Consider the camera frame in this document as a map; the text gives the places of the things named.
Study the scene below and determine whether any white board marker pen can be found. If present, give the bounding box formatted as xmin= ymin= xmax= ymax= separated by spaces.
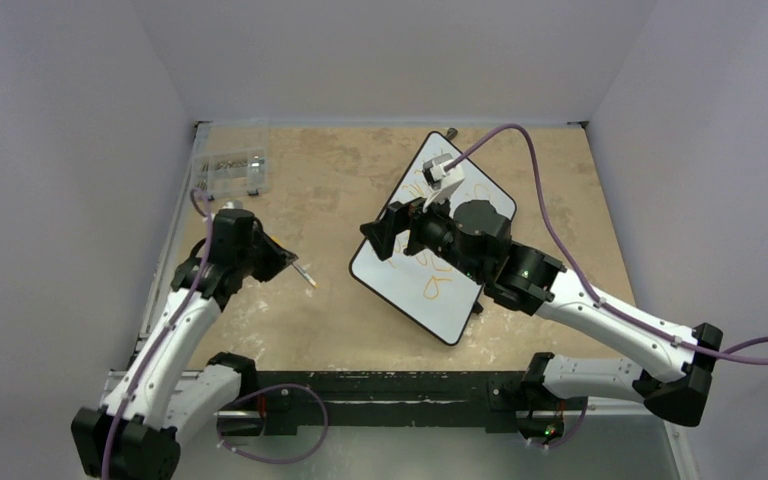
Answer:
xmin=292 ymin=262 xmax=317 ymax=285

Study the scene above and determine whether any white whiteboard black frame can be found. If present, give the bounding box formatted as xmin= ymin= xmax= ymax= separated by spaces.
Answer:
xmin=349 ymin=131 xmax=481 ymax=345

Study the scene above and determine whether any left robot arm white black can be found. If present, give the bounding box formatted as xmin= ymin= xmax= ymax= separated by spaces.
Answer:
xmin=71 ymin=208 xmax=297 ymax=479

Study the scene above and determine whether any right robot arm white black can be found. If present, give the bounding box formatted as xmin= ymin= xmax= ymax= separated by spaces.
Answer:
xmin=359 ymin=198 xmax=723 ymax=427

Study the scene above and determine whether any clear plastic screw box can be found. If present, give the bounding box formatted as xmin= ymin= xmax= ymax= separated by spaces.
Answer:
xmin=191 ymin=147 xmax=271 ymax=199

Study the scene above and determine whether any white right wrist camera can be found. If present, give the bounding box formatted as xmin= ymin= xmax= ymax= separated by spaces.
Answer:
xmin=422 ymin=154 xmax=465 ymax=211

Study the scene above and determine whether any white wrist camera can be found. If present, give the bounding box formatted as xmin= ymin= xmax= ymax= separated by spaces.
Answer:
xmin=220 ymin=200 xmax=243 ymax=210
xmin=422 ymin=154 xmax=465 ymax=211

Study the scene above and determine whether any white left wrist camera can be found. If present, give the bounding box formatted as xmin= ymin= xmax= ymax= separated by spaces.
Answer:
xmin=220 ymin=200 xmax=243 ymax=210

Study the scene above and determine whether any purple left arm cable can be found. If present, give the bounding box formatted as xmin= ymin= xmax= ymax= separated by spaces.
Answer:
xmin=100 ymin=188 xmax=216 ymax=480

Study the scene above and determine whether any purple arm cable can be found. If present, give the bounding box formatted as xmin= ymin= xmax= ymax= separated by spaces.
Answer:
xmin=450 ymin=123 xmax=768 ymax=366
xmin=100 ymin=188 xmax=216 ymax=480

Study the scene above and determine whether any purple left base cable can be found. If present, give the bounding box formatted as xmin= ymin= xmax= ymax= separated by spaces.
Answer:
xmin=215 ymin=384 xmax=329 ymax=466

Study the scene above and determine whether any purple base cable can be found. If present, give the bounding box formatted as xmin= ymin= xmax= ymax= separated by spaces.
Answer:
xmin=526 ymin=397 xmax=589 ymax=452
xmin=215 ymin=384 xmax=329 ymax=466

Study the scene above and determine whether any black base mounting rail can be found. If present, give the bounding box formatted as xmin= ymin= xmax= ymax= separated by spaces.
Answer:
xmin=195 ymin=369 xmax=587 ymax=437

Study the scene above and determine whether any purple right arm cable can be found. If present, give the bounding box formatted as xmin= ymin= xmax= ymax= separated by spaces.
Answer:
xmin=450 ymin=123 xmax=768 ymax=366

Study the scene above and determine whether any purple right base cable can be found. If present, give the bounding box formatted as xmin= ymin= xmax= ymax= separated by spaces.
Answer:
xmin=526 ymin=397 xmax=589 ymax=452

